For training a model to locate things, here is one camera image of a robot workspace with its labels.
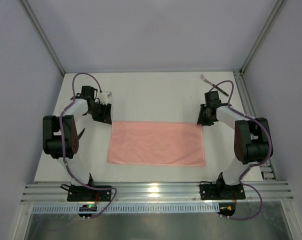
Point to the slotted cable duct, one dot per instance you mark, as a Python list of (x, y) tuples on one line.
[(130, 208)]

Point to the aluminium rail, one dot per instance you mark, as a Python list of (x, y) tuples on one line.
[(158, 192), (267, 170)]

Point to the left frame post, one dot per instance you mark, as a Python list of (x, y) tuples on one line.
[(41, 33)]

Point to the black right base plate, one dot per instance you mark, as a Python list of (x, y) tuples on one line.
[(213, 191)]

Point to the frame post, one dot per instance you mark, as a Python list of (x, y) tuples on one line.
[(41, 33), (266, 28)]

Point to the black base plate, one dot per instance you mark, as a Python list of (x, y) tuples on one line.
[(78, 193), (213, 191)]

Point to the right frame post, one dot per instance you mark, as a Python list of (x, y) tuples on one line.
[(266, 28)]

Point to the right controller board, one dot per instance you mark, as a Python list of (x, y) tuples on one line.
[(226, 210)]

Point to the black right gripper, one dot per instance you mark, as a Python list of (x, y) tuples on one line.
[(205, 116)]

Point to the metal fork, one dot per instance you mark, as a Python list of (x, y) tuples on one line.
[(204, 79)]

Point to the left controller board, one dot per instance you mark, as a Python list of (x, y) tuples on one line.
[(87, 210)]

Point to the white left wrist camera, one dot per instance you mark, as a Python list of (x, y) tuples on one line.
[(104, 97)]

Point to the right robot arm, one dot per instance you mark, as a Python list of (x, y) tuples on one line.
[(252, 145)]

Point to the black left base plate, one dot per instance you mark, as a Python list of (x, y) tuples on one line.
[(78, 193)]

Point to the aluminium right side rail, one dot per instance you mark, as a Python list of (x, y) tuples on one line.
[(267, 170)]

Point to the aluminium front rail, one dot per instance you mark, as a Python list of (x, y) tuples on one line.
[(158, 192)]

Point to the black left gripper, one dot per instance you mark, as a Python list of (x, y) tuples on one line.
[(102, 113)]

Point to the pink satin napkin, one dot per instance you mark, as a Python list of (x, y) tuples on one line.
[(156, 143)]

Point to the controller board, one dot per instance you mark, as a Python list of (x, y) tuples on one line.
[(226, 210), (87, 210)]

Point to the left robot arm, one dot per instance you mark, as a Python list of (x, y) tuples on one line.
[(61, 133)]

